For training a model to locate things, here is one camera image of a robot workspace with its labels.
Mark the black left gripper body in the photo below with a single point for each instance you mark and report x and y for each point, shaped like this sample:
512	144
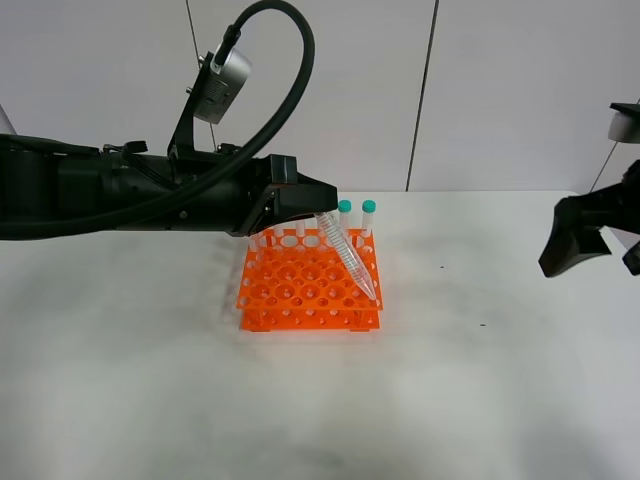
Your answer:
273	192

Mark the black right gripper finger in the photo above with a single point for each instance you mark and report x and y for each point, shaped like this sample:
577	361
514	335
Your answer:
568	246
631	259

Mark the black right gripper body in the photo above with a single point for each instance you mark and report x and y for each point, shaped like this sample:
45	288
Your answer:
616	206

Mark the teal capped test tube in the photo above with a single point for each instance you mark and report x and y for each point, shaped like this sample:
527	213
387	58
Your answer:
338	239

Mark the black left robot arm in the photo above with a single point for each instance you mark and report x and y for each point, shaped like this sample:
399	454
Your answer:
48	180

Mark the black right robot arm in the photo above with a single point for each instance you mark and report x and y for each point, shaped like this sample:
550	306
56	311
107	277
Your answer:
631	177

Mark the second row tube left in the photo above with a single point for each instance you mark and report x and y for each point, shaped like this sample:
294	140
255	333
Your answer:
257	248

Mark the back row tube far right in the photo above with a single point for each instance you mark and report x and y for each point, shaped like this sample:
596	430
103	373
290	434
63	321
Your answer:
368	210

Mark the orange plastic test tube rack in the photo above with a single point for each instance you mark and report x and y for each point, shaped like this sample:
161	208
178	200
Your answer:
303	285

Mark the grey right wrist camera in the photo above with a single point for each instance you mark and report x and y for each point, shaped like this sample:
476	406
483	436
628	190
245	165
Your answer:
625	124

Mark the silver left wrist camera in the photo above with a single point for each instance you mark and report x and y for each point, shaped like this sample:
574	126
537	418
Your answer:
217	85

